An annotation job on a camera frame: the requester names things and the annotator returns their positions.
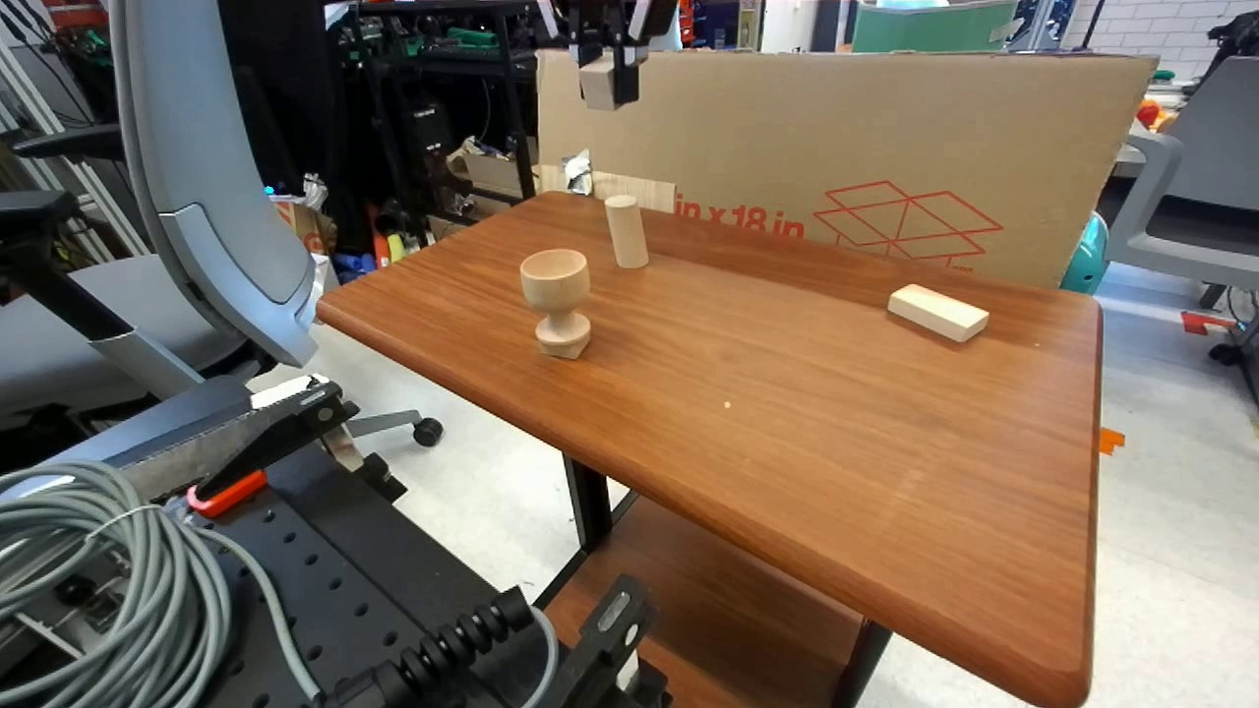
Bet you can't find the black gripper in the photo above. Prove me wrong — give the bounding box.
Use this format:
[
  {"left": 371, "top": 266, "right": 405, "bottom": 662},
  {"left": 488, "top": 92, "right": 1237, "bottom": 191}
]
[{"left": 564, "top": 0, "right": 685, "bottom": 115}]

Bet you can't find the small light wooden cube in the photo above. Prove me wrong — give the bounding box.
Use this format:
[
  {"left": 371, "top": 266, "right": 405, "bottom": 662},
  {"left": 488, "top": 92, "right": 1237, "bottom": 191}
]
[{"left": 580, "top": 59, "right": 623, "bottom": 115}]

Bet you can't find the flat wooden block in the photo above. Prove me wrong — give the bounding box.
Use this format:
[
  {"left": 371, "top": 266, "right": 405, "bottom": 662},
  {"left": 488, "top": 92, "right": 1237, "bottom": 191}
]
[{"left": 590, "top": 168, "right": 681, "bottom": 221}]

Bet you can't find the wooden cylinder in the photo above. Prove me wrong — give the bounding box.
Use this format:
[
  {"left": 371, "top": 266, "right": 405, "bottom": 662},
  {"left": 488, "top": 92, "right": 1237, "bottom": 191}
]
[{"left": 601, "top": 191, "right": 659, "bottom": 274}]

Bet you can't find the black storage rack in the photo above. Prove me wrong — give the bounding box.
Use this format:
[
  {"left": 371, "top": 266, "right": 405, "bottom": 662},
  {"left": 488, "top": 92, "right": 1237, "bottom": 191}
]
[{"left": 323, "top": 0, "right": 543, "bottom": 248}]

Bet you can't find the wooden goblet shaped piece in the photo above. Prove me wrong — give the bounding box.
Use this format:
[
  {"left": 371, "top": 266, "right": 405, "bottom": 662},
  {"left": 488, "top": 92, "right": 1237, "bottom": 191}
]
[{"left": 517, "top": 245, "right": 600, "bottom": 360}]

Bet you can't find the cardboard box panel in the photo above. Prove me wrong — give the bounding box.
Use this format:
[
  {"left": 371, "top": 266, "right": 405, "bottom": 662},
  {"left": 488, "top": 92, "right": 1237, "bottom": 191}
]
[{"left": 530, "top": 47, "right": 1160, "bottom": 295}]

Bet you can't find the green board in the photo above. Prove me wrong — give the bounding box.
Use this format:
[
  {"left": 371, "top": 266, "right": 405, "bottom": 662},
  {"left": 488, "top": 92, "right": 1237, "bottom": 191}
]
[{"left": 845, "top": 0, "right": 1022, "bottom": 59}]

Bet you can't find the light rectangular wooden block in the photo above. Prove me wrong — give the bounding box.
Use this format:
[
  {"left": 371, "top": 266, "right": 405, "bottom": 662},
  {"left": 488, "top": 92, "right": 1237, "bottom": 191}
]
[{"left": 884, "top": 280, "right": 994, "bottom": 350}]

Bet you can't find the grey office chair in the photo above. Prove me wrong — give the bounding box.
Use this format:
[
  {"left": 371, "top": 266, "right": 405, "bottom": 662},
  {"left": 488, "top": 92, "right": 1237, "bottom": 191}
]
[{"left": 0, "top": 0, "right": 450, "bottom": 493}]

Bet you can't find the black table leg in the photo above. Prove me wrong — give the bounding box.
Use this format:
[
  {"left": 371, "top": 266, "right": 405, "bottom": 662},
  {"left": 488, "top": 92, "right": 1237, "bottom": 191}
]
[
  {"left": 559, "top": 454, "right": 619, "bottom": 555},
  {"left": 832, "top": 616, "right": 896, "bottom": 708}
]

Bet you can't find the orange and black clamp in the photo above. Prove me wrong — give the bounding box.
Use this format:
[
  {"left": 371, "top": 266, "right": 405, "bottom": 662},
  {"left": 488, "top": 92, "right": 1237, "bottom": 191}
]
[{"left": 181, "top": 381, "right": 366, "bottom": 524}]

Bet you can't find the wooden lower table shelf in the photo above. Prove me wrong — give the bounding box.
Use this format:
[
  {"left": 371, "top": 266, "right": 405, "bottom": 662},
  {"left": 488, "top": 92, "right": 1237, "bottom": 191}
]
[{"left": 538, "top": 493, "right": 875, "bottom": 708}]

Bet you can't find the black perforated base board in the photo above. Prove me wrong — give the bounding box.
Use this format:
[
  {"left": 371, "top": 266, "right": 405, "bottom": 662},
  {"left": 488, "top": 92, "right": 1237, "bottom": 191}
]
[{"left": 74, "top": 443, "right": 661, "bottom": 708}]

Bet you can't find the black ribbed connector strip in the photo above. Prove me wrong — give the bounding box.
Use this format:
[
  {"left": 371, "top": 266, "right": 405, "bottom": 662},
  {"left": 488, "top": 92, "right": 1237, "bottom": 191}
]
[{"left": 379, "top": 585, "right": 535, "bottom": 703}]

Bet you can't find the grey chair with armrest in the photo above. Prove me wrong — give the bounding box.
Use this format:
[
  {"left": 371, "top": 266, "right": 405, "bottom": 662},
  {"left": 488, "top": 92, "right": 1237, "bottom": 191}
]
[{"left": 1103, "top": 51, "right": 1259, "bottom": 374}]

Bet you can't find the single grey cable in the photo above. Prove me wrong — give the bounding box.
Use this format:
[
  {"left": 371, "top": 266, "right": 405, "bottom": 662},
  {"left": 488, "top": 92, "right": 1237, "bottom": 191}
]
[{"left": 520, "top": 602, "right": 564, "bottom": 708}]

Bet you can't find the grey cable coil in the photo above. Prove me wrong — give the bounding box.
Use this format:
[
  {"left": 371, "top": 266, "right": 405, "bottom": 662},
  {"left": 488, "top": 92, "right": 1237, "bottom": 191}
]
[{"left": 0, "top": 461, "right": 328, "bottom": 708}]

